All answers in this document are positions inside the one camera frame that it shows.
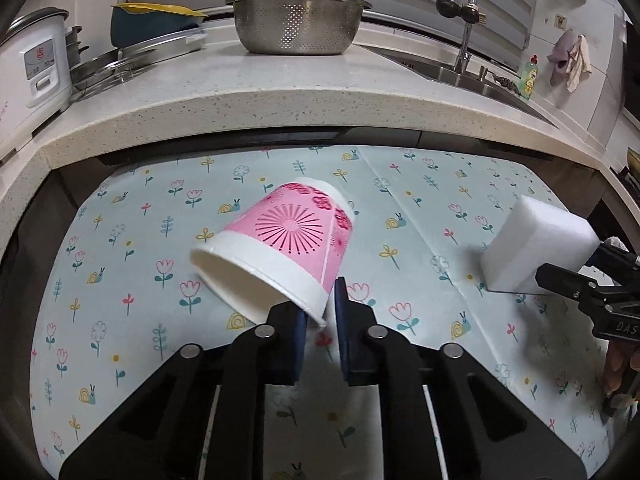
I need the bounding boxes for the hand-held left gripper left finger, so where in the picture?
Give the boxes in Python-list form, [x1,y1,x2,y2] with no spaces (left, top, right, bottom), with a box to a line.
[59,302,308,480]

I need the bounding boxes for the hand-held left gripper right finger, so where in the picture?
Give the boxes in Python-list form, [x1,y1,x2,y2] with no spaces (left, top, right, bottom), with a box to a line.
[334,276,586,480]

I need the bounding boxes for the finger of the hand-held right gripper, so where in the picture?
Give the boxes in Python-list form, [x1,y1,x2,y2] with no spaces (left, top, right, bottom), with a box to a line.
[588,241,640,274]
[535,262,608,306]

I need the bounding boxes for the white foam sponge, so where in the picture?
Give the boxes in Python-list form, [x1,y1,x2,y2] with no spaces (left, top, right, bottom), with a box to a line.
[481,195,600,295]

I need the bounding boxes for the pink patterned paper cup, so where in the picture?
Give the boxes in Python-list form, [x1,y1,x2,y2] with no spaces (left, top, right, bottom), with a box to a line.
[189,177,357,331]

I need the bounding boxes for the person's right hand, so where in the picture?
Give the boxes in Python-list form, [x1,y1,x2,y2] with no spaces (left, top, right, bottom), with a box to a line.
[601,337,640,403]

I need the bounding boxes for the floral print tablecloth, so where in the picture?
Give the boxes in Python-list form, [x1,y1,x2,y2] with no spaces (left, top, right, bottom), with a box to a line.
[27,144,626,480]

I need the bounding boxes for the cream hanging cloth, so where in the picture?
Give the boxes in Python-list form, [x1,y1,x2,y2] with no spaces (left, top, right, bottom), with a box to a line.
[567,35,593,93]

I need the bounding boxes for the green dish soap bottle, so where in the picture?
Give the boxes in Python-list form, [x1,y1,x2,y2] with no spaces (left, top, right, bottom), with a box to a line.
[517,54,541,98]

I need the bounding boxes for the purple hanging cloth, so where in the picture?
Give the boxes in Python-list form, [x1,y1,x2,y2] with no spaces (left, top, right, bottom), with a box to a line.
[546,29,576,86]

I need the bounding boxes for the stainless steel sink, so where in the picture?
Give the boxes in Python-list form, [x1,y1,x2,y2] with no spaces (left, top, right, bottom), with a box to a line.
[362,45,561,128]

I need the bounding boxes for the chrome kitchen faucet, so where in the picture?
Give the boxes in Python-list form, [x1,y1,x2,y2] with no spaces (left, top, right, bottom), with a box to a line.
[436,0,488,73]

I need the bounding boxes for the stainless steel colander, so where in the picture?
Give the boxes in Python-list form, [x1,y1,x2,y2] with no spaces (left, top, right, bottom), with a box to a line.
[225,0,373,56]

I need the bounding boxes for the flat steel tray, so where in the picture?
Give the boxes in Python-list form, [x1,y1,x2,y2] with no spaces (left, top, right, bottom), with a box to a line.
[72,30,208,101]

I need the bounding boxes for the yellow and blue basin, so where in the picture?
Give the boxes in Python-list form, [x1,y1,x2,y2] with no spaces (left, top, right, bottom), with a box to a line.
[110,2,208,48]

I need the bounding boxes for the stacked steel pots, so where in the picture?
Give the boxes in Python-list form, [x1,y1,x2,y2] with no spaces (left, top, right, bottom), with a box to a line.
[65,25,92,69]

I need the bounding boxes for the white rice cooker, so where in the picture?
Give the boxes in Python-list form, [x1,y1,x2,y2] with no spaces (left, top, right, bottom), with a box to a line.
[0,7,73,148]

